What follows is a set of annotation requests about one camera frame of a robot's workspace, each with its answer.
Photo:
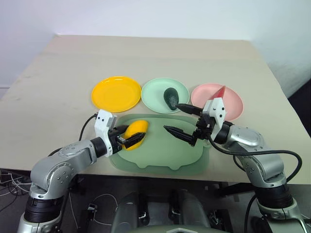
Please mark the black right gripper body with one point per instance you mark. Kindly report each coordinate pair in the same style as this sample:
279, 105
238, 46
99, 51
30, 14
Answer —
205, 126

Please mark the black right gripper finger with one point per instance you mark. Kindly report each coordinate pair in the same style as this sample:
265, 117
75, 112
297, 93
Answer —
181, 134
189, 109

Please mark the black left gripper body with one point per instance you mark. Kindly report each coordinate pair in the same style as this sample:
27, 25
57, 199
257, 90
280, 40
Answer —
113, 140

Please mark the yellow toy mango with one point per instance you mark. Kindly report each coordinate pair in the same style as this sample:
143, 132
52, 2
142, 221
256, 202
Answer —
136, 127

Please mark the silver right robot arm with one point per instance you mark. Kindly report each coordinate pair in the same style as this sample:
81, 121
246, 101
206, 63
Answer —
262, 162

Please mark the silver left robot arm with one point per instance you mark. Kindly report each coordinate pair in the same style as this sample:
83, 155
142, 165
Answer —
56, 170

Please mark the pink plastic plate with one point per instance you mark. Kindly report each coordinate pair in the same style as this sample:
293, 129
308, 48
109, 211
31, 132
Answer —
233, 104

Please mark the yellow plastic plate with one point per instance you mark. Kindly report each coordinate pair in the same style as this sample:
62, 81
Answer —
116, 93

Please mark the light green plastic plate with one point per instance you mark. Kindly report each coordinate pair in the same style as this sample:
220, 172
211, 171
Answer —
154, 94

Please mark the dark green toy avocado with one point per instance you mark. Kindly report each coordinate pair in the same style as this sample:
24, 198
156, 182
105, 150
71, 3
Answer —
170, 97

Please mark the green silicone mat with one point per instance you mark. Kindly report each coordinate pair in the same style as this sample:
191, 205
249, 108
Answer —
160, 153

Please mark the red toy watermelon slice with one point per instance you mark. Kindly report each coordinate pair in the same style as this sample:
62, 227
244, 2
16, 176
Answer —
219, 93

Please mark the dark grey rounded shape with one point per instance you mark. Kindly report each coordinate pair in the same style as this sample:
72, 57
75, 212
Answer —
194, 208
128, 211

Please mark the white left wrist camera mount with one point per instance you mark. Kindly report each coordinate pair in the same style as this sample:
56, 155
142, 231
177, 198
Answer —
102, 123

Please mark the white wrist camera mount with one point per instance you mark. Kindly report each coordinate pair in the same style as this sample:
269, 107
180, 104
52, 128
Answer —
217, 108
102, 123

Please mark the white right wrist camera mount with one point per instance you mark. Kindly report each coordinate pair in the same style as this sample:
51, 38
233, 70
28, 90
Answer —
217, 108

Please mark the black table frame bar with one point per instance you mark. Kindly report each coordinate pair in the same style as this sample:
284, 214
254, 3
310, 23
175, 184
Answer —
236, 189

